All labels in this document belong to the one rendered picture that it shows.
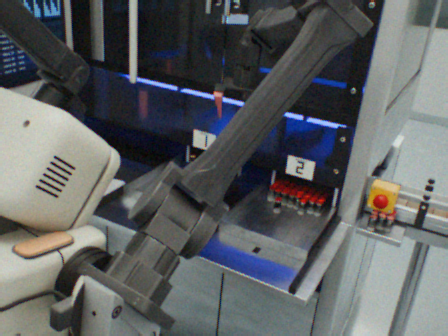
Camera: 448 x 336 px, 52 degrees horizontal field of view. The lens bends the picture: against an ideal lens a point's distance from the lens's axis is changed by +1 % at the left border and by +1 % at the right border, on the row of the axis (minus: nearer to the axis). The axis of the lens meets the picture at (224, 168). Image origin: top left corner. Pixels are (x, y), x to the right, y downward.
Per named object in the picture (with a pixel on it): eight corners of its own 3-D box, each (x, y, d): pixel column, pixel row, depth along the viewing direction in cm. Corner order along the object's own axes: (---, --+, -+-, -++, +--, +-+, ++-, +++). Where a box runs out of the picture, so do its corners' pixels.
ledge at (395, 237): (365, 214, 150) (366, 209, 149) (406, 226, 145) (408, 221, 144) (355, 233, 139) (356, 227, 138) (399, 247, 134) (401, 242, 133)
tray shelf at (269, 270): (171, 162, 174) (171, 157, 173) (354, 219, 146) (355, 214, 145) (78, 214, 135) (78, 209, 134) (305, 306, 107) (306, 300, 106)
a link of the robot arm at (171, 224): (137, 242, 57) (171, 265, 59) (181, 177, 61) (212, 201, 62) (121, 242, 66) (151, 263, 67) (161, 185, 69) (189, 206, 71)
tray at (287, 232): (265, 186, 158) (267, 177, 156) (340, 209, 147) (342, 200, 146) (218, 230, 130) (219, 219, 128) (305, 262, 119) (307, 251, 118)
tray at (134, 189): (182, 161, 171) (183, 152, 170) (245, 180, 161) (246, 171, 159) (123, 195, 143) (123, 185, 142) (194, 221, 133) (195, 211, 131)
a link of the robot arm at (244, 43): (238, 39, 106) (262, 43, 106) (241, 32, 112) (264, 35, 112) (234, 68, 110) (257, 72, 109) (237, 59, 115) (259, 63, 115)
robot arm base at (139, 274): (72, 269, 58) (143, 313, 52) (111, 216, 61) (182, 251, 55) (105, 292, 64) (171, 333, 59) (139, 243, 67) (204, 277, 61)
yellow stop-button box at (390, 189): (371, 197, 140) (376, 176, 137) (396, 204, 137) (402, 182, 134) (365, 207, 133) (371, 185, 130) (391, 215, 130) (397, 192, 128)
